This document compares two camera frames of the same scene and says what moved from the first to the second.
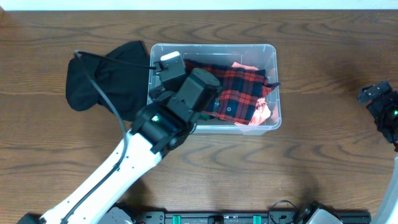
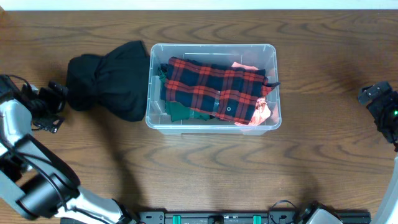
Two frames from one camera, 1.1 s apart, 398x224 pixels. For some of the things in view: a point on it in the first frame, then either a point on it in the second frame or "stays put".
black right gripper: (379, 108) stays put
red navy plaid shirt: (240, 91) stays put
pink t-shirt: (262, 111) stays put
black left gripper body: (158, 93) -> (47, 103)
